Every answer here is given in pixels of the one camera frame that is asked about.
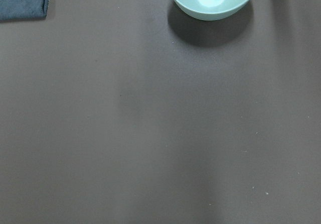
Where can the grey folded cloth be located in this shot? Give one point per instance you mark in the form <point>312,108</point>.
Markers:
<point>12,10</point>

